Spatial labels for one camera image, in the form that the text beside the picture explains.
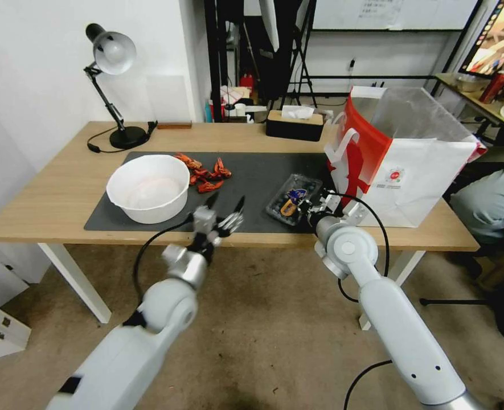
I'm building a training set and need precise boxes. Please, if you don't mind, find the clear plastic takeout container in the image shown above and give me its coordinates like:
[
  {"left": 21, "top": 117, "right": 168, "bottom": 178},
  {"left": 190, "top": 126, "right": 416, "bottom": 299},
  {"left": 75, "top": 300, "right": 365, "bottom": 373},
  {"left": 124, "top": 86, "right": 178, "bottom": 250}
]
[{"left": 265, "top": 173, "right": 323, "bottom": 227}]

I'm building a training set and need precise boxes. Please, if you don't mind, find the white round takeout bowl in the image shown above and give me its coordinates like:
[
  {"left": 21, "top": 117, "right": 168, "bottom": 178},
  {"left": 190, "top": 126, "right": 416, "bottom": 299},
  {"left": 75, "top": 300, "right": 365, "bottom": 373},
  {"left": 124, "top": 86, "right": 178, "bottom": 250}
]
[{"left": 106, "top": 154, "right": 191, "bottom": 224}]

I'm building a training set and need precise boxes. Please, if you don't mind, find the black tissue box wooden lid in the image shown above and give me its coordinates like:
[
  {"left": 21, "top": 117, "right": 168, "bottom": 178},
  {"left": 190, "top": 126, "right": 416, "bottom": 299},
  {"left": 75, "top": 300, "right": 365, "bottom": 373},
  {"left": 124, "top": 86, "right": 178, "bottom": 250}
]
[{"left": 265, "top": 106, "right": 324, "bottom": 142}]

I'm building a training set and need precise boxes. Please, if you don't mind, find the white and red takeout bag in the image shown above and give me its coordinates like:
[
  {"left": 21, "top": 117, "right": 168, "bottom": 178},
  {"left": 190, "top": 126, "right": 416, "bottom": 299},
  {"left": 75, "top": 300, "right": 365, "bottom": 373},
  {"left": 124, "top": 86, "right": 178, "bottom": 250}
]
[{"left": 323, "top": 85, "right": 488, "bottom": 228}]

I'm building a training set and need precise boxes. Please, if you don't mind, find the black desk mat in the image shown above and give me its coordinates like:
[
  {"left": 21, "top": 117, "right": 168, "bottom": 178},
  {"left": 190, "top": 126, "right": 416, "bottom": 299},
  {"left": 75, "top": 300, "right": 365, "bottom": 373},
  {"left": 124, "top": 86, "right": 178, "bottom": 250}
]
[{"left": 84, "top": 151, "right": 351, "bottom": 235}]

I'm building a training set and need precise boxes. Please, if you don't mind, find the black desk lamp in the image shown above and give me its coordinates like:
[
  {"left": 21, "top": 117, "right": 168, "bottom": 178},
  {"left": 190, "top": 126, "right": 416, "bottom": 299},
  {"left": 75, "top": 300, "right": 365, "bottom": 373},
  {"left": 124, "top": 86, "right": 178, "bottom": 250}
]
[{"left": 84, "top": 23, "right": 148, "bottom": 150}]

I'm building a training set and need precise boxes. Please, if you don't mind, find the wooden table with white legs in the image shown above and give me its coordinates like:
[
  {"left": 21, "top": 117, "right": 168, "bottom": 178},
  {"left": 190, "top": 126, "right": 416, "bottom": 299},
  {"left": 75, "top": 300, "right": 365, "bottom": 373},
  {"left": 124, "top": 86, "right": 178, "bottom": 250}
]
[{"left": 0, "top": 121, "right": 481, "bottom": 332}]

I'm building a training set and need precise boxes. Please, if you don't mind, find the black tripod stand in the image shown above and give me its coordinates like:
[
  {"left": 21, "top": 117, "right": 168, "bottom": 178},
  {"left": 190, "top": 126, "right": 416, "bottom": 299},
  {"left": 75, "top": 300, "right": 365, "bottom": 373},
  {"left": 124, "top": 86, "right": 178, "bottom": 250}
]
[{"left": 278, "top": 0, "right": 319, "bottom": 110}]

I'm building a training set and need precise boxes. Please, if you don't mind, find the person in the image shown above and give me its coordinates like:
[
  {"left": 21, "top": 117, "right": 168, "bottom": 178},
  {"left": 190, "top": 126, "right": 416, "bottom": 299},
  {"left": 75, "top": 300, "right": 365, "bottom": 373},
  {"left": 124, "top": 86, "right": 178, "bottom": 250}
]
[{"left": 450, "top": 162, "right": 504, "bottom": 257}]

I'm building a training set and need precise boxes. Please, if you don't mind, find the wooden side table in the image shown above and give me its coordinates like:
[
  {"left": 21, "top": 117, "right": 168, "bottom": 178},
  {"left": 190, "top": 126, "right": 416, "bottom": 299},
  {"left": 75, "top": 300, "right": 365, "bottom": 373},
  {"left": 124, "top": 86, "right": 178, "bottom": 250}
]
[{"left": 433, "top": 72, "right": 504, "bottom": 148}]

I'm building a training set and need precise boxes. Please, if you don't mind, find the white photo softbox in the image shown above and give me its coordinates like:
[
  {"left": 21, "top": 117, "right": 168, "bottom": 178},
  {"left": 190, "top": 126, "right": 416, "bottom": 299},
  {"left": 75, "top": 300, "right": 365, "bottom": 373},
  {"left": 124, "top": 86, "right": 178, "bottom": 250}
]
[{"left": 258, "top": 0, "right": 281, "bottom": 50}]

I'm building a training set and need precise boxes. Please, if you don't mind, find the whiteboard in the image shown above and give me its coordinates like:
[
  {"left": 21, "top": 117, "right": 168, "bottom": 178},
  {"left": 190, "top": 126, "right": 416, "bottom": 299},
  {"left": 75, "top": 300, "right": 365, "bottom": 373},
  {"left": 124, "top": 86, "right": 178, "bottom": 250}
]
[{"left": 309, "top": 0, "right": 484, "bottom": 32}]

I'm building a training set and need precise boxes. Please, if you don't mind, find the red drink can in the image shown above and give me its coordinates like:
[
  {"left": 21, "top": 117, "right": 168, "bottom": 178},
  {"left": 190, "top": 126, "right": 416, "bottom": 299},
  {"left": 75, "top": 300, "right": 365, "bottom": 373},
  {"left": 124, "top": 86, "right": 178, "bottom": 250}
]
[{"left": 479, "top": 71, "right": 504, "bottom": 105}]

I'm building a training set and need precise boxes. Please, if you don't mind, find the computer monitor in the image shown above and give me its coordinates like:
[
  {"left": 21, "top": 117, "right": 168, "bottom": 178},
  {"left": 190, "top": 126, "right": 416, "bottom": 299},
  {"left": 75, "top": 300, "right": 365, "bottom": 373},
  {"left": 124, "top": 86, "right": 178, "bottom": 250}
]
[{"left": 456, "top": 0, "right": 504, "bottom": 80}]

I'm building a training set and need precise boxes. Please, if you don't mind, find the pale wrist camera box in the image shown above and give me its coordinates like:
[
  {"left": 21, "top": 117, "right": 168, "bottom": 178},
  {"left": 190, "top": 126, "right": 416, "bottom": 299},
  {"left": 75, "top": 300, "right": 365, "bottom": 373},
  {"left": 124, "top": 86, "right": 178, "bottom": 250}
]
[{"left": 193, "top": 206, "right": 217, "bottom": 233}]

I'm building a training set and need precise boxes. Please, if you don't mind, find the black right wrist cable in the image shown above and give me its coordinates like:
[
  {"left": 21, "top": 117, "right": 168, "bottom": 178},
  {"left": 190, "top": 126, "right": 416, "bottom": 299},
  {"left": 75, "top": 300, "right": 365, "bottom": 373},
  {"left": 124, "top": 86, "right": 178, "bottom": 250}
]
[{"left": 333, "top": 192, "right": 391, "bottom": 303}]

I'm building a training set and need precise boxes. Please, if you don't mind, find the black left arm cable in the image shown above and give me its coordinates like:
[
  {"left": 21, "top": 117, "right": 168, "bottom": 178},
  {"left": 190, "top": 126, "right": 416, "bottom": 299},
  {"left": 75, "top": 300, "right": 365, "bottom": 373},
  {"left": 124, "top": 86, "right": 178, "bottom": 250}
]
[{"left": 132, "top": 215, "right": 197, "bottom": 308}]

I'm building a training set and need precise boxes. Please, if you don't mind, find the black right elbow cable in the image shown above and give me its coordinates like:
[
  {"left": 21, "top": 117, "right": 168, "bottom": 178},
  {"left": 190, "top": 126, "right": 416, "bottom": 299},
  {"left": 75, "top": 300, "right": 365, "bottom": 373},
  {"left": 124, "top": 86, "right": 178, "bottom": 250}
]
[{"left": 344, "top": 360, "right": 392, "bottom": 410}]

